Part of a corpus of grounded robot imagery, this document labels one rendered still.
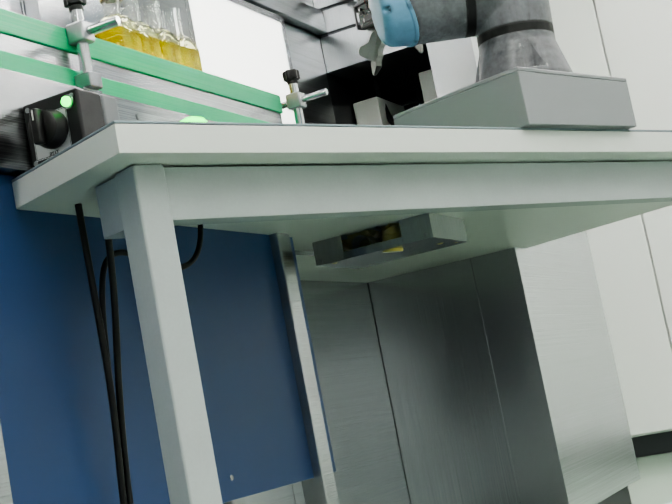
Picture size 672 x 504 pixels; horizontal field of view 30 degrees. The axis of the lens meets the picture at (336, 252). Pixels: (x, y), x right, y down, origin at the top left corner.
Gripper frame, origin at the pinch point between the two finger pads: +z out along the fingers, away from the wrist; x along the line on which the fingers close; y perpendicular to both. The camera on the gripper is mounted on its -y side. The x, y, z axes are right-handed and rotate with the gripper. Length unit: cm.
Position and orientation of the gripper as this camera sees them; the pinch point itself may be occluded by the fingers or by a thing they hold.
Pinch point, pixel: (400, 65)
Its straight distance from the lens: 264.8
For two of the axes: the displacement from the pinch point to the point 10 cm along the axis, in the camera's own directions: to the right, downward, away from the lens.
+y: -7.7, 0.6, -6.3
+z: 1.7, 9.8, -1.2
